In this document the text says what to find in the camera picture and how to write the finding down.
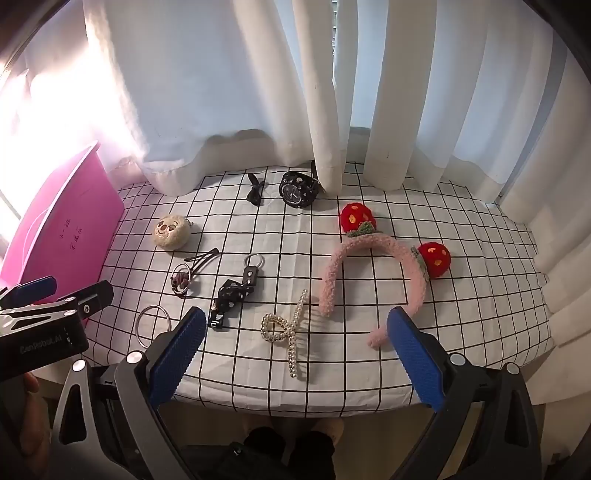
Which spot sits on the pearl hair claw clip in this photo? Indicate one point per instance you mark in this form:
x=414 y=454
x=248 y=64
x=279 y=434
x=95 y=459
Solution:
x=292 y=355

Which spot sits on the brown snap hair clip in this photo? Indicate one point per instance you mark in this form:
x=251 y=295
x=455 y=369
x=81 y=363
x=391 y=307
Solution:
x=205 y=258

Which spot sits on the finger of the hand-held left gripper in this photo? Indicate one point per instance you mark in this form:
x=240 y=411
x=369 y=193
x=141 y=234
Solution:
x=34 y=287
x=90 y=299

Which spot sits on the person's left hand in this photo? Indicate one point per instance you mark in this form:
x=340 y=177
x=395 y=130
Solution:
x=32 y=385

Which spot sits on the white checked tablecloth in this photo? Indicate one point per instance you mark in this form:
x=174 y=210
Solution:
x=351 y=355

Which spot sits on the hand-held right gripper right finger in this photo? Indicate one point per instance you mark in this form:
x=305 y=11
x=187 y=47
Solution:
x=415 y=360

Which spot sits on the plush toy red mushroom ends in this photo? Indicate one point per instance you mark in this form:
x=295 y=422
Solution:
x=344 y=256

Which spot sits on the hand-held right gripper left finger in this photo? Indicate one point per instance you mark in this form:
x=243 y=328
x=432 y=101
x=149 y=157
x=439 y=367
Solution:
x=178 y=355

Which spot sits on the black wrist watch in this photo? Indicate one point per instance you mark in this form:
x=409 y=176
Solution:
x=298 y=189

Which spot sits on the silver bangle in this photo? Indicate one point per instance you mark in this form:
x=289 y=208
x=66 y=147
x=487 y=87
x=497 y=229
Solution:
x=138 y=325

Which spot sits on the pink plastic basin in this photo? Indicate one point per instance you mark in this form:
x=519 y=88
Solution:
x=64 y=217

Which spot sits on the white curtain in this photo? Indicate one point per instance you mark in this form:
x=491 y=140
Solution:
x=194 y=83
x=438 y=92

